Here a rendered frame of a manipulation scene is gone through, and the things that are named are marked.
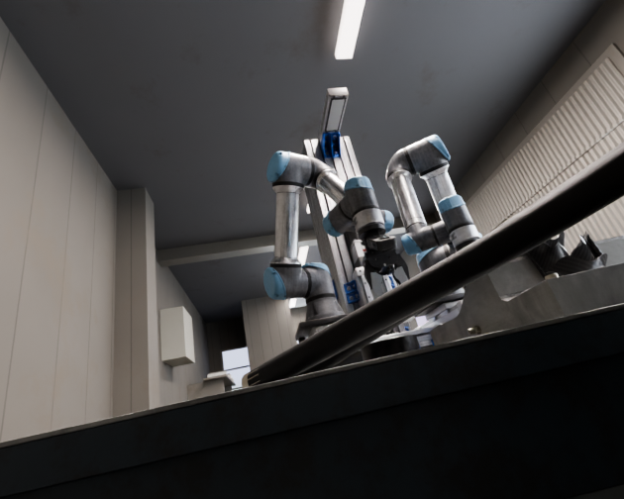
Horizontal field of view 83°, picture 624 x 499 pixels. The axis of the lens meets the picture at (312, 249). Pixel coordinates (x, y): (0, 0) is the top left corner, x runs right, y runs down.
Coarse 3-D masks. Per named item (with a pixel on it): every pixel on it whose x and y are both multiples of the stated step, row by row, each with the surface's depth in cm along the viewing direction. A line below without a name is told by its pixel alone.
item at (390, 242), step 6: (366, 240) 87; (372, 240) 81; (378, 240) 78; (384, 240) 77; (390, 240) 77; (372, 246) 82; (378, 246) 78; (384, 246) 77; (390, 246) 78; (396, 246) 78
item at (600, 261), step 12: (552, 240) 62; (564, 240) 63; (588, 240) 62; (528, 252) 60; (540, 252) 62; (552, 252) 61; (564, 252) 61; (576, 252) 66; (588, 252) 62; (600, 252) 59; (540, 264) 62; (552, 264) 61; (564, 264) 57; (576, 264) 56; (588, 264) 56; (600, 264) 57
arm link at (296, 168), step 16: (272, 160) 128; (288, 160) 124; (304, 160) 128; (272, 176) 125; (288, 176) 125; (304, 176) 129; (288, 192) 126; (288, 208) 126; (288, 224) 126; (288, 240) 126; (288, 256) 126; (272, 272) 123; (288, 272) 124; (304, 272) 129; (272, 288) 124; (288, 288) 124; (304, 288) 127
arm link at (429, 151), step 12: (420, 144) 135; (432, 144) 133; (408, 156) 136; (420, 156) 135; (432, 156) 133; (444, 156) 134; (420, 168) 137; (432, 168) 134; (444, 168) 134; (432, 180) 137; (444, 180) 135; (432, 192) 139; (444, 192) 136
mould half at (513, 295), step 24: (600, 240) 61; (504, 264) 60; (528, 264) 59; (480, 288) 62; (504, 288) 57; (528, 288) 57; (552, 288) 45; (576, 288) 45; (600, 288) 45; (480, 312) 64; (504, 312) 56; (528, 312) 50; (552, 312) 45; (576, 312) 44; (432, 336) 91; (456, 336) 76
